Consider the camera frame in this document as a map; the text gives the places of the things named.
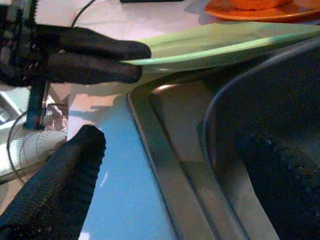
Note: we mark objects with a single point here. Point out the pale green plate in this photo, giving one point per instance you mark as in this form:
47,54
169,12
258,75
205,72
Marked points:
212,47

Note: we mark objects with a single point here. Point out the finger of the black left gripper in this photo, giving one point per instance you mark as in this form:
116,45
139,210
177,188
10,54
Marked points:
100,45
95,71

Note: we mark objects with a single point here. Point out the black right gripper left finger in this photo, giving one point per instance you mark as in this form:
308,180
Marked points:
50,190

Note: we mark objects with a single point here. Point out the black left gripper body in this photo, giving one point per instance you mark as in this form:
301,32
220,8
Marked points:
15,62

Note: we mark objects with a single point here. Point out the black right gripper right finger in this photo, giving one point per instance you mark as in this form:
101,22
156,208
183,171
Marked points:
287,187

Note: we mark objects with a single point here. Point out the orange plastic bowl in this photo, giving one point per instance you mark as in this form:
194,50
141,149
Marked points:
260,3

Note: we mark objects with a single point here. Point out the orange plastic plate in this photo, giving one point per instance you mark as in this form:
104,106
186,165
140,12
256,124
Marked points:
262,16

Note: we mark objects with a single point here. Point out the stainless steel sink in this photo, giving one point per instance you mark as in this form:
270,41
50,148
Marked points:
180,125

